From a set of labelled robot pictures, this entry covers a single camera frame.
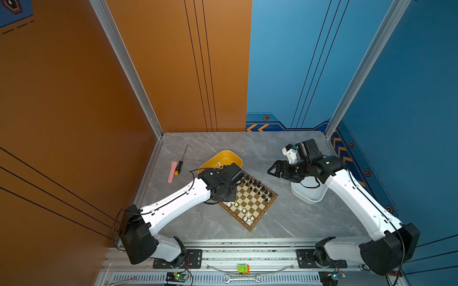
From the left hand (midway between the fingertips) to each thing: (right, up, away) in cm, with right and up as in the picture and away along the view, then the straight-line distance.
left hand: (230, 194), depth 77 cm
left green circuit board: (-22, -32, -6) cm, 39 cm away
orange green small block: (+5, -27, -8) cm, 29 cm away
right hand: (+18, +10, -2) cm, 20 cm away
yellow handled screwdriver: (-31, +12, +28) cm, 43 cm away
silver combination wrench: (-1, -31, -8) cm, 32 cm away
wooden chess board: (+11, -5, +12) cm, 17 cm away
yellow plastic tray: (-8, +13, +25) cm, 29 cm away
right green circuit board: (+40, -32, -7) cm, 51 cm away
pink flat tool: (-34, +9, +25) cm, 43 cm away
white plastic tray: (+28, +6, -16) cm, 33 cm away
